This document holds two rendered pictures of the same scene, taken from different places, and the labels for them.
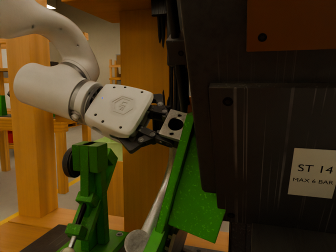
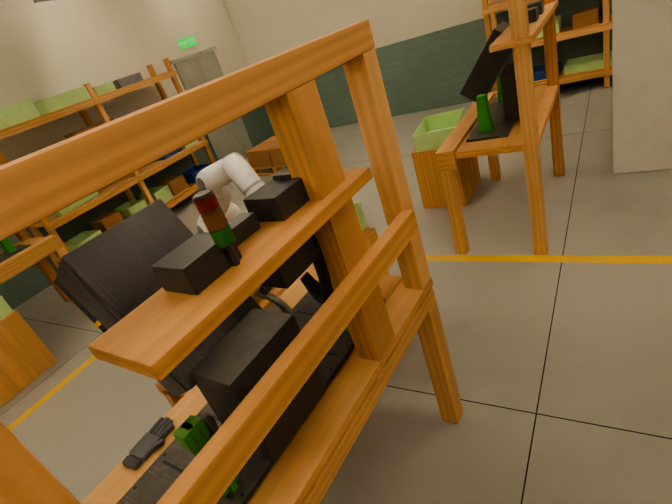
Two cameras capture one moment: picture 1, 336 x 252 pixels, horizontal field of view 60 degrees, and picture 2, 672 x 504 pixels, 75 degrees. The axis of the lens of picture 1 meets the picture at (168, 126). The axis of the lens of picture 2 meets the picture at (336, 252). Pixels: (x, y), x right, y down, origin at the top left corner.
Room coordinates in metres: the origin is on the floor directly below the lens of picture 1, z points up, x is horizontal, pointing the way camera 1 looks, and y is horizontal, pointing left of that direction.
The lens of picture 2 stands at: (1.32, -1.14, 1.99)
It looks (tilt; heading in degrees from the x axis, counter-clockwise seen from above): 27 degrees down; 114
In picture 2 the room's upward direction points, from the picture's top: 20 degrees counter-clockwise
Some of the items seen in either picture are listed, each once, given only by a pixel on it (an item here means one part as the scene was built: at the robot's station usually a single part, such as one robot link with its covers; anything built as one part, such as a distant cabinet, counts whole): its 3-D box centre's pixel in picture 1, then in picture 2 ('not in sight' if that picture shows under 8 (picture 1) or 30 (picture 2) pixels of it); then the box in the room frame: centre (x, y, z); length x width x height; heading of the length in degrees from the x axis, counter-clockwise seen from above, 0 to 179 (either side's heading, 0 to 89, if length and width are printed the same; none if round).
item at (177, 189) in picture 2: not in sight; (119, 159); (-3.84, 4.12, 1.12); 3.01 x 0.54 x 2.23; 76
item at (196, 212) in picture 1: (201, 179); not in sight; (0.41, -0.05, 1.17); 0.13 x 0.12 x 0.20; 73
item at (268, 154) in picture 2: not in sight; (286, 152); (-1.97, 5.71, 0.22); 1.20 x 0.81 x 0.44; 161
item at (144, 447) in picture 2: not in sight; (151, 442); (0.08, -0.40, 0.91); 0.20 x 0.11 x 0.03; 77
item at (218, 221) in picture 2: not in sight; (214, 219); (0.70, -0.34, 1.67); 0.05 x 0.05 x 0.05
